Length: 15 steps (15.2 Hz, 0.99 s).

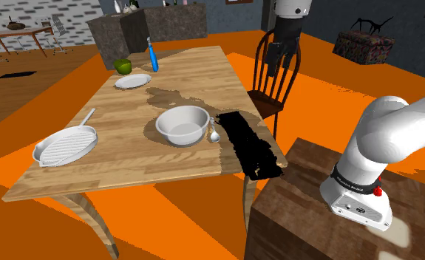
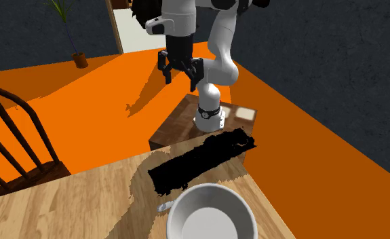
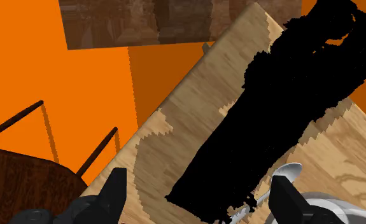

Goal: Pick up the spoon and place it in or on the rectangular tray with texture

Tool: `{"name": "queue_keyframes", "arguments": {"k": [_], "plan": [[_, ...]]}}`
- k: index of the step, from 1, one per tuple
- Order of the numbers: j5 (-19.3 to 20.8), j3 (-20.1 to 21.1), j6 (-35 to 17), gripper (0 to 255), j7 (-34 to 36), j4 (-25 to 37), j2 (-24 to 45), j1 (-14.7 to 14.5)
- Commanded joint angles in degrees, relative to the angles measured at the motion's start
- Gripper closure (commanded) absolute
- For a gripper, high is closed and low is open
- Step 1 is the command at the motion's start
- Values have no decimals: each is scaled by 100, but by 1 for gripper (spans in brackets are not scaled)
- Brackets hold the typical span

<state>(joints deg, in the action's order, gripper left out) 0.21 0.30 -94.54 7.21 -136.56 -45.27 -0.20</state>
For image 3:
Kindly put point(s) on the black rough tall object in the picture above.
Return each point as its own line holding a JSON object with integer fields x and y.
{"x": 263, "y": 133}

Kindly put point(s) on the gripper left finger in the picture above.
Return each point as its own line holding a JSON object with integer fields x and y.
{"x": 109, "y": 198}

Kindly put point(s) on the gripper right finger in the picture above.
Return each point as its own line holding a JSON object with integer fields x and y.
{"x": 283, "y": 201}

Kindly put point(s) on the dark wooden chair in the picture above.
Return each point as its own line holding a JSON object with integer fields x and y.
{"x": 18, "y": 183}

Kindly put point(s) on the silver spoon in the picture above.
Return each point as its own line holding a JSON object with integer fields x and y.
{"x": 289, "y": 170}

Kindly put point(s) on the light wooden table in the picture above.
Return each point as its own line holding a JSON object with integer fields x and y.
{"x": 185, "y": 108}

